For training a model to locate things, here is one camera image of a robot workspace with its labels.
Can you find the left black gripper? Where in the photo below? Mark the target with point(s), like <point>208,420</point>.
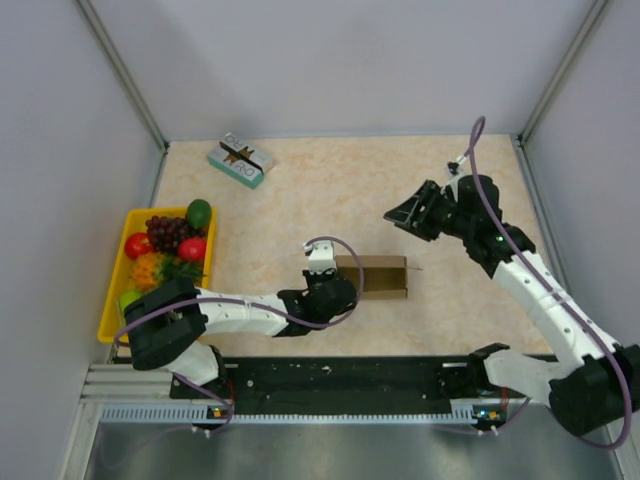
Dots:
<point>314,276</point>

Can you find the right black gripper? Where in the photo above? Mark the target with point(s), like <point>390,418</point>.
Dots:
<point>410,215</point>

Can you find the brown cardboard box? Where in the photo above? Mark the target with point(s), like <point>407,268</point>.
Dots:
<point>385,276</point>

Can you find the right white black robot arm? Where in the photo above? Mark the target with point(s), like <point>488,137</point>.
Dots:
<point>593,380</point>

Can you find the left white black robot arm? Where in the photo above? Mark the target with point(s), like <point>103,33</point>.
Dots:
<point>165,325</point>

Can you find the red tomato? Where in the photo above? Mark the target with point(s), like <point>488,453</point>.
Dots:
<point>192,250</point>

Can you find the green avocado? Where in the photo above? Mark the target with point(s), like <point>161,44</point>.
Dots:
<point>198,214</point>

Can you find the white teal printed carton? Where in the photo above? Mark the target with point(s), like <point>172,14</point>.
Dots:
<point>241,160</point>

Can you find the dark purple grape bunch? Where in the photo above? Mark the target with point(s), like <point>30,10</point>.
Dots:
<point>166,233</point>

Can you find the orange bumpy fruit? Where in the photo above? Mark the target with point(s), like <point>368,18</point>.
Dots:
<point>146,271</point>

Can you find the red apple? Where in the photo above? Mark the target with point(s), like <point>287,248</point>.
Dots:
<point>137,244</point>

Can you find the green lime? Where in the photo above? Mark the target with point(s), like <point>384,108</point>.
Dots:
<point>128,297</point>

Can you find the yellow plastic tray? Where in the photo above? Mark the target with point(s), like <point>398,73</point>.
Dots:
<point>112,319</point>

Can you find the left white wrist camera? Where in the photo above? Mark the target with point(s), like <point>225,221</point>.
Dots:
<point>320,255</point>

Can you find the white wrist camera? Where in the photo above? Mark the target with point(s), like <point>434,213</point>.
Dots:
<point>455,171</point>
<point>320,255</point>

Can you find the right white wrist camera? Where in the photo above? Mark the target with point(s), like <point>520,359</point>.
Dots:
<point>455,171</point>

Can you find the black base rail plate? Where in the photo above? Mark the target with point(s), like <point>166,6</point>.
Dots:
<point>387,385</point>

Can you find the grey slotted cable duct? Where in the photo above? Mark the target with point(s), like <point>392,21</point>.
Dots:
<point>460,414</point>

